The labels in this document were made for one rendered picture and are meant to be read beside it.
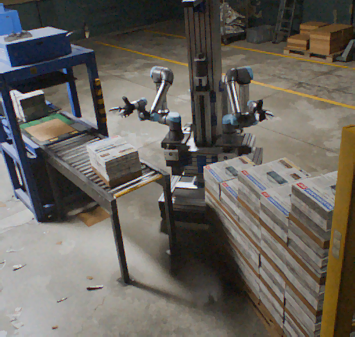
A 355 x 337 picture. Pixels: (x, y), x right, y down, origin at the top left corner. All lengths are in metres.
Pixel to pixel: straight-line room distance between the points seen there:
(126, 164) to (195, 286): 1.10
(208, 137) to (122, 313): 1.67
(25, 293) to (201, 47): 2.50
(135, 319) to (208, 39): 2.28
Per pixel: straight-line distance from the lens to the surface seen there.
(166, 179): 3.38
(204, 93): 3.74
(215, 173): 3.28
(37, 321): 3.57
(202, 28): 3.69
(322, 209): 2.11
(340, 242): 1.73
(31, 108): 4.95
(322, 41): 9.17
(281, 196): 2.57
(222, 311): 3.34
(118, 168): 3.26
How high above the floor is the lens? 2.46
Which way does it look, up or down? 28 degrees down
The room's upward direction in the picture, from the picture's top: 5 degrees counter-clockwise
